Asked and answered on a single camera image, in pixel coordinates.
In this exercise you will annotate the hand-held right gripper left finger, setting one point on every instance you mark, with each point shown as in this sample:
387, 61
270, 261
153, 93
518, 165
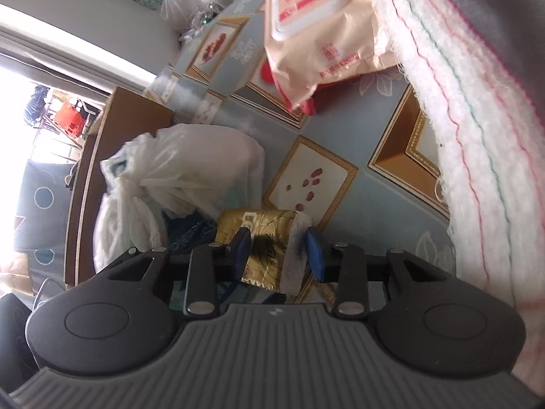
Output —
242, 249

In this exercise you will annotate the cardboard box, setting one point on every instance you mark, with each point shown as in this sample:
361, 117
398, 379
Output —
127, 110

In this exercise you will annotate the white plastic bag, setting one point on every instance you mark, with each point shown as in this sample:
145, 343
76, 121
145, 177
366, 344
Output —
191, 157

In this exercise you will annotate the dark blue circle-print panel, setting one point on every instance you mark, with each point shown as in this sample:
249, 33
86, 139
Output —
42, 221

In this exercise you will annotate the beige pink wet wipes packet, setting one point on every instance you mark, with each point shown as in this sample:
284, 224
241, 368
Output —
323, 30

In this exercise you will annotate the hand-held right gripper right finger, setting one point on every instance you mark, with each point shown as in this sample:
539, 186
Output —
315, 255

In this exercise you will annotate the blue hanging cloth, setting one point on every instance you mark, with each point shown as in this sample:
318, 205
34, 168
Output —
36, 104

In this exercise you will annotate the gold packet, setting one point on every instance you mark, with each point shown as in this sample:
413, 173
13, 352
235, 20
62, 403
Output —
272, 230

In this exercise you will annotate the red container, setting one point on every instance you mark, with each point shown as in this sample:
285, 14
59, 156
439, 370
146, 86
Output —
68, 119

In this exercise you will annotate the dark blue netted item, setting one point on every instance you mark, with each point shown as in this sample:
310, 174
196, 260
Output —
187, 232

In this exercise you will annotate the black object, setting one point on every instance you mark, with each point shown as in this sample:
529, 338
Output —
15, 336

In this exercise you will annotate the red white packet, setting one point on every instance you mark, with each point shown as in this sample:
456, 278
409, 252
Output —
308, 106

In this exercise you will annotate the clear plastic bag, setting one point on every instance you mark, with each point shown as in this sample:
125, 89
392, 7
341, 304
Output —
187, 4

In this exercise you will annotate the dark grey cloth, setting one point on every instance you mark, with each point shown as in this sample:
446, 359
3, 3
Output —
511, 8

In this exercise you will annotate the white fuzzy striped blanket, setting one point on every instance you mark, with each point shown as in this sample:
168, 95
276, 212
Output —
468, 115

